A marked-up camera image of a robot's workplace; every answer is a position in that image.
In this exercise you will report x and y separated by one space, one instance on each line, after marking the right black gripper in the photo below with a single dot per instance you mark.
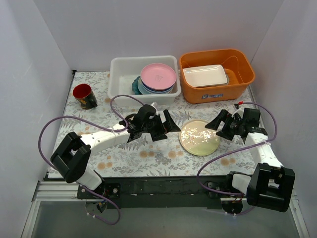
228 125

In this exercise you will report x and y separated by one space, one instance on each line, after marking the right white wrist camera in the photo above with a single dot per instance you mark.
238 114

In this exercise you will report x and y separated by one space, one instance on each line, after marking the orange plastic tub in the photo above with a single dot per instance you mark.
236 66

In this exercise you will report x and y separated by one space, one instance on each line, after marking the white plastic bin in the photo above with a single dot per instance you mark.
123 71

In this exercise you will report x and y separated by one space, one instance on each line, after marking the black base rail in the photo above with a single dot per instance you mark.
143 192

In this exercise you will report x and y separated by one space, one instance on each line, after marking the blue round plate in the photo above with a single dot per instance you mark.
155 90

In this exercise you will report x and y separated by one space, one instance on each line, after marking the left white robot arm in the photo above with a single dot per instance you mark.
71 157

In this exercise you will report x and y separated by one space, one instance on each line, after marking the white deep plate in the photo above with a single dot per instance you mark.
142 91

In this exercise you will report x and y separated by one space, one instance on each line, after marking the cream round plate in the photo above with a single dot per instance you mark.
198 140

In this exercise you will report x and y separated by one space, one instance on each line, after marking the pale peach bottom plate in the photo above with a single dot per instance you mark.
140 92

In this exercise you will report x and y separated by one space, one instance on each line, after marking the red and black mug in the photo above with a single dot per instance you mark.
83 93

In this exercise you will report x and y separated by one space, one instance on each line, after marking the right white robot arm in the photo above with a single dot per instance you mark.
271 184

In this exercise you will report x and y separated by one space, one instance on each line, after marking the floral patterned table mat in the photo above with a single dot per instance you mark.
142 157

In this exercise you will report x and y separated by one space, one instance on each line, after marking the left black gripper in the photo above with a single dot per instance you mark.
160 126

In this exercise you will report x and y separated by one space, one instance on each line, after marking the pink round plate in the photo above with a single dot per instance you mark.
158 76

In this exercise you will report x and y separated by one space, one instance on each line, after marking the white rectangular tray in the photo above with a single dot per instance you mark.
206 76

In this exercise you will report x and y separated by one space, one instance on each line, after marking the teal scalloped plate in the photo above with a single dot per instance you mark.
135 88

